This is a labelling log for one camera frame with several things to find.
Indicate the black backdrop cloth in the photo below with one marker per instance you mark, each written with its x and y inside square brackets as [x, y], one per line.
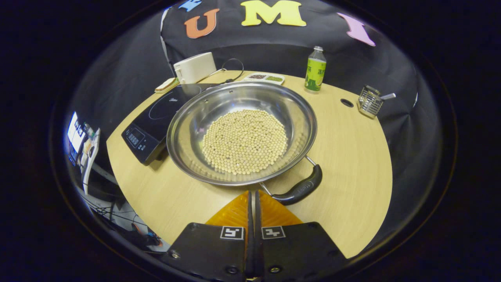
[274, 51]

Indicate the lit monitor screen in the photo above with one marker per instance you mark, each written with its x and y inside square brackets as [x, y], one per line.
[75, 135]

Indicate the bread slice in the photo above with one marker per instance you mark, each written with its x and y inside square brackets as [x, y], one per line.
[165, 85]

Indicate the black induction cooktop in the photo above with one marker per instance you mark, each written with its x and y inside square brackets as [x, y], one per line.
[156, 117]

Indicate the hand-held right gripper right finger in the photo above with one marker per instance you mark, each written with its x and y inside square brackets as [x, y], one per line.
[289, 246]

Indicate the white toaster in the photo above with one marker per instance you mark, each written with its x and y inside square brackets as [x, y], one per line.
[195, 67]

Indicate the stainless steel pot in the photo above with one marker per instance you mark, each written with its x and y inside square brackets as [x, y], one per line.
[195, 117]

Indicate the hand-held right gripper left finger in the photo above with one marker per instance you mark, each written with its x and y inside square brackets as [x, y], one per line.
[219, 246]

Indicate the white divided grain tray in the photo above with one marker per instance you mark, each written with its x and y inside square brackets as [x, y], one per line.
[264, 78]

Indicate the green label drink bottle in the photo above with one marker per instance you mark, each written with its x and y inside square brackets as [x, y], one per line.
[315, 72]

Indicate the pile of soybeans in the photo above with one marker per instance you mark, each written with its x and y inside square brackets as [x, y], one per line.
[244, 141]

